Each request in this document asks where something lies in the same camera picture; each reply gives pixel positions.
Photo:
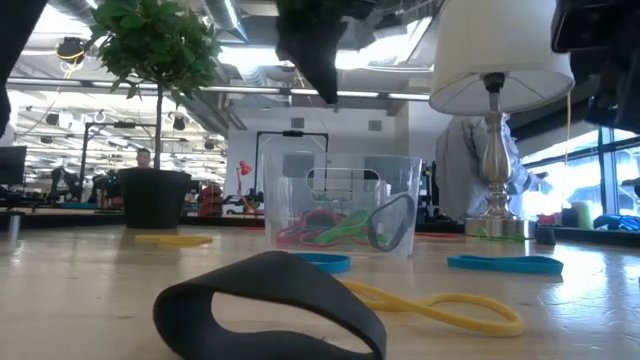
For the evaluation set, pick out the clear plastic bin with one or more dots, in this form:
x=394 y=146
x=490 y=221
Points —
x=280 y=215

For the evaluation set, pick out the green cylinder object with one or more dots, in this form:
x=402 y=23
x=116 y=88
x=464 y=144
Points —
x=582 y=215

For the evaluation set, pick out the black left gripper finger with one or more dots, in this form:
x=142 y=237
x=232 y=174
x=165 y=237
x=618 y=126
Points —
x=317 y=55

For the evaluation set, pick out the square wall vent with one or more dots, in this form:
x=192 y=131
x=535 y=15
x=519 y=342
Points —
x=375 y=125
x=297 y=123

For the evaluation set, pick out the white shade silver table lamp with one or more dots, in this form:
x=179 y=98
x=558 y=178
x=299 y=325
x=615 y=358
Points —
x=500 y=40

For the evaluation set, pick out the black round ceiling fixture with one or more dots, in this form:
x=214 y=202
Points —
x=70 y=50

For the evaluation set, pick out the black window frame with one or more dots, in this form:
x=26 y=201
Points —
x=606 y=170

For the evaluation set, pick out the silver ceiling duct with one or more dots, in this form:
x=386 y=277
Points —
x=230 y=15

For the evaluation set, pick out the black cabinet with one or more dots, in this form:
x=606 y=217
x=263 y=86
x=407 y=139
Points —
x=434 y=200

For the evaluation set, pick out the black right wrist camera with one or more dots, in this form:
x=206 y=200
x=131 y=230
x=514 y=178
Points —
x=582 y=30

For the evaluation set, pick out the grey metal post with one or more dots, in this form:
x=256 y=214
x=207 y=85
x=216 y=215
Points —
x=14 y=227

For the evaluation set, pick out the black computer monitor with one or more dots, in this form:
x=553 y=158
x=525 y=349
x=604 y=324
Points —
x=12 y=165

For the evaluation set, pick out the ceiling light tube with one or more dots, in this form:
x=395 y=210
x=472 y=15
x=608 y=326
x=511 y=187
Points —
x=360 y=93
x=240 y=89
x=407 y=96

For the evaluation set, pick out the blue rubber band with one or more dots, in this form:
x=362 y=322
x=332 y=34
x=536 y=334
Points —
x=325 y=262
x=505 y=266

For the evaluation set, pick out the black metal gantry frame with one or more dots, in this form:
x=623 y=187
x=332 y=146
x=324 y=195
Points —
x=292 y=133
x=124 y=124

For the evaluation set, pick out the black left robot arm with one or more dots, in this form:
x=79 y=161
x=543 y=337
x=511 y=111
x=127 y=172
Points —
x=15 y=40

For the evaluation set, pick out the pink object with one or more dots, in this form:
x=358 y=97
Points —
x=546 y=219

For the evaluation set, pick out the red desk lamp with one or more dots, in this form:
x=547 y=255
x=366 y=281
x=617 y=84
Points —
x=245 y=168

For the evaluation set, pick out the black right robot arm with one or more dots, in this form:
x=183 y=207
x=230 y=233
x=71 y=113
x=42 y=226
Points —
x=629 y=22

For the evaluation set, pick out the wide black rubber band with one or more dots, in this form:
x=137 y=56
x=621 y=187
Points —
x=300 y=280
x=371 y=226

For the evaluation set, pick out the black aluminium frame rail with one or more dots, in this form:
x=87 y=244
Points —
x=600 y=236
x=220 y=220

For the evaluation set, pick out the green plant in black pot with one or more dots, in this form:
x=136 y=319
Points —
x=155 y=200

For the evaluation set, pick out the yellow rubber band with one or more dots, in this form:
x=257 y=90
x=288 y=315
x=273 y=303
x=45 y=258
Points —
x=480 y=329
x=175 y=240

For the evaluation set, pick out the person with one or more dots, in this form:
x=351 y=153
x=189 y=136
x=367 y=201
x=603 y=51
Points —
x=143 y=157
x=460 y=170

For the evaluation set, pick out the red stacked object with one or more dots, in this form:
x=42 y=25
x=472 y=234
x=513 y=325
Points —
x=211 y=197

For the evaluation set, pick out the blue fabric object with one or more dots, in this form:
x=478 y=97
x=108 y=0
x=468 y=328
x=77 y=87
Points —
x=617 y=222

